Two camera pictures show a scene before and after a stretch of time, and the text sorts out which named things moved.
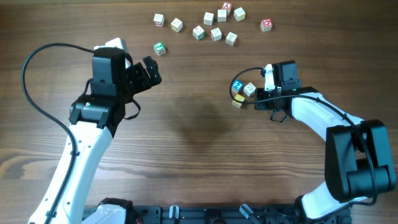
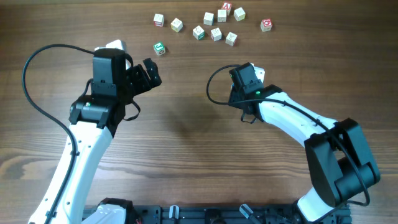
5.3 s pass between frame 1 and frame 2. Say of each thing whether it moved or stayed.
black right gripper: moved
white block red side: stayed
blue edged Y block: stayed
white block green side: stayed
